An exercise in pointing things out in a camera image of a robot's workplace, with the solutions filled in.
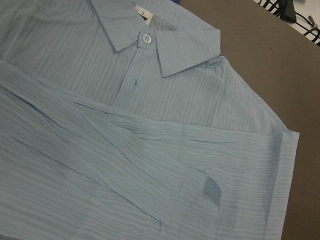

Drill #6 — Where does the light blue button shirt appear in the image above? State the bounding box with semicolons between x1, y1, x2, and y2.
0;0;299;240

